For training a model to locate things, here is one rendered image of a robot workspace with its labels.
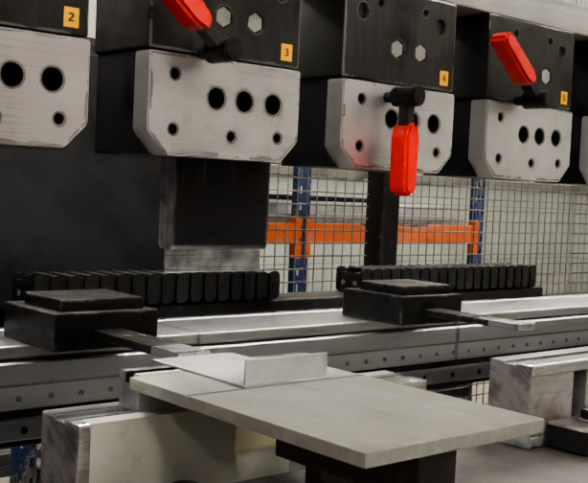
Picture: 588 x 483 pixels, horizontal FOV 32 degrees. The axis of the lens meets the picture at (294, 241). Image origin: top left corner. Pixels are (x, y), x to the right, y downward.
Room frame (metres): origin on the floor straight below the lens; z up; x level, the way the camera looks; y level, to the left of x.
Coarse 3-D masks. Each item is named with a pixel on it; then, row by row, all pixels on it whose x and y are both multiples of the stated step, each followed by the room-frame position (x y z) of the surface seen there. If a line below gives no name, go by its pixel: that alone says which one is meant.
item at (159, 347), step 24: (24, 312) 1.01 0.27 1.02; (48, 312) 0.98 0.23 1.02; (72, 312) 0.98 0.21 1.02; (96, 312) 1.00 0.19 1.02; (120, 312) 1.01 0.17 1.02; (144, 312) 1.03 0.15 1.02; (24, 336) 1.01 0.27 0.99; (48, 336) 0.97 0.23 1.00; (72, 336) 0.98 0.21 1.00; (96, 336) 0.99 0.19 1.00; (120, 336) 0.96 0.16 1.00; (144, 336) 0.97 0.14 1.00
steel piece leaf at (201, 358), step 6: (216, 354) 0.90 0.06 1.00; (222, 354) 0.90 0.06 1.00; (228, 354) 0.91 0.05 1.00; (234, 354) 0.91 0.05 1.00; (156, 360) 0.86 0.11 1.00; (162, 360) 0.86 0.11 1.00; (168, 360) 0.86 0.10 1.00; (174, 360) 0.86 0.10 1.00; (180, 360) 0.86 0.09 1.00; (186, 360) 0.86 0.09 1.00; (192, 360) 0.86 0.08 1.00; (198, 360) 0.86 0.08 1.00; (204, 360) 0.87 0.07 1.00; (210, 360) 0.87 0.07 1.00; (216, 360) 0.87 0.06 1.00; (222, 360) 0.87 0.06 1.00
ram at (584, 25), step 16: (448, 0) 0.99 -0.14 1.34; (464, 0) 1.00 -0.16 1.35; (480, 0) 1.02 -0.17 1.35; (496, 0) 1.03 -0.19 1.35; (512, 0) 1.05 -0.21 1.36; (528, 0) 1.07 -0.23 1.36; (544, 0) 1.09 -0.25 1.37; (512, 16) 1.05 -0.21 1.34; (528, 16) 1.07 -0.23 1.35; (544, 16) 1.09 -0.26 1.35; (560, 16) 1.11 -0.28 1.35; (576, 16) 1.13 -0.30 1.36; (576, 32) 1.13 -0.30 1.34
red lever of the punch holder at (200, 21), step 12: (168, 0) 0.74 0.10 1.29; (180, 0) 0.74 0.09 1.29; (192, 0) 0.74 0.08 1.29; (180, 12) 0.74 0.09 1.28; (192, 12) 0.74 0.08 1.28; (204, 12) 0.75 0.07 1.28; (192, 24) 0.75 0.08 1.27; (204, 24) 0.75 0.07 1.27; (204, 36) 0.76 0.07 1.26; (216, 36) 0.76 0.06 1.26; (204, 48) 0.78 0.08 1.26; (216, 48) 0.76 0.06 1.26; (228, 48) 0.76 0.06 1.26; (240, 48) 0.77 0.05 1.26; (216, 60) 0.77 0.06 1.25; (228, 60) 0.76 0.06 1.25
